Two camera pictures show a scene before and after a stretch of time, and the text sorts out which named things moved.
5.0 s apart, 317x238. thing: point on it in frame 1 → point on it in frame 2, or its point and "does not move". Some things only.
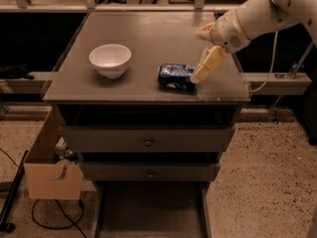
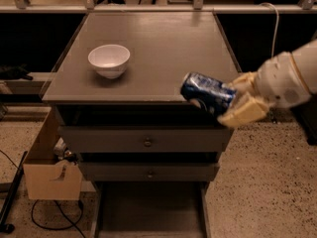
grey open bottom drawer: x=153 y=209 does not move
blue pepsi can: x=175 y=77 → x=208 y=92
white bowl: x=110 y=59 does not move
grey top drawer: x=146 y=139 does not move
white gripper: x=227 y=34 → x=279 y=80
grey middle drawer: x=110 y=171 does not move
